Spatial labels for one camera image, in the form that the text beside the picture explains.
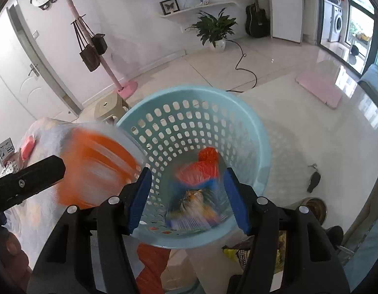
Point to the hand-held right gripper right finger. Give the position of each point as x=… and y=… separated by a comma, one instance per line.
x=238, y=203

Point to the butterfly picture frame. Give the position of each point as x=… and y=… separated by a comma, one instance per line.
x=169, y=6

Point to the glass sliding door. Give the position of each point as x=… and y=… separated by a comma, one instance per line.
x=372, y=27

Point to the brown hanging bag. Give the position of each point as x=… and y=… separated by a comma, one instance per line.
x=89, y=58

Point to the white cabinet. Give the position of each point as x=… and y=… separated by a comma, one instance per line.
x=285, y=9

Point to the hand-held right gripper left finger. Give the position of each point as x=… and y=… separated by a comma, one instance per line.
x=139, y=202

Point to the yellow snack packet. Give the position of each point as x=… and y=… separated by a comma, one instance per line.
x=230, y=252

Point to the pink coat rack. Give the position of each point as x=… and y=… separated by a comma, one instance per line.
x=111, y=73

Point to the white door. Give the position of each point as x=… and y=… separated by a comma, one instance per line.
x=33, y=88

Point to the dark hanging bag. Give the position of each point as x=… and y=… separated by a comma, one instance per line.
x=100, y=44

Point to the black slipper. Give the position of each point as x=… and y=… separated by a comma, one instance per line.
x=314, y=182

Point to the white curved wall shelf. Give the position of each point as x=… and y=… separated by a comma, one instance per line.
x=201, y=7

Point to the orange cloth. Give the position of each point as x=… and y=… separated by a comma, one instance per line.
x=152, y=266

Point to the light blue perforated basket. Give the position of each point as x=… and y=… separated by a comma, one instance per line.
x=253, y=122

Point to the person's left hand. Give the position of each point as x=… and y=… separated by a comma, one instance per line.
x=11, y=257

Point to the orange snack bag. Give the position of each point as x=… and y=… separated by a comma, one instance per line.
x=91, y=159

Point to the red blue snack bag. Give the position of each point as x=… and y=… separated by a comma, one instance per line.
x=198, y=171

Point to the pink floor mat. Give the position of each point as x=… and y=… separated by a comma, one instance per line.
x=319, y=88

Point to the white printed card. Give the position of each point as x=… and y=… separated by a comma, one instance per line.
x=5, y=150

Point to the black round object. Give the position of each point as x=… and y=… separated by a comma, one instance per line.
x=334, y=235

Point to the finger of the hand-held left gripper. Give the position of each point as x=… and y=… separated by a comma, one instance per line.
x=30, y=180

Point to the round metal bowl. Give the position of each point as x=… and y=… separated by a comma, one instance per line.
x=314, y=209

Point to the potted green plant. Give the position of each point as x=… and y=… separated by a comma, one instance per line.
x=212, y=26

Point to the white washing machine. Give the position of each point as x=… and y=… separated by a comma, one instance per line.
x=336, y=24

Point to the polka dot cloth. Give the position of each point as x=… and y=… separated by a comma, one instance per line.
x=8, y=167

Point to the black acoustic guitar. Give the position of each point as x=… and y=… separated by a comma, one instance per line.
x=257, y=21

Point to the beige plastic stool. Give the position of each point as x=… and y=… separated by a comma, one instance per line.
x=108, y=104

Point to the red packet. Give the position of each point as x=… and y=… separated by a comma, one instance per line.
x=28, y=147

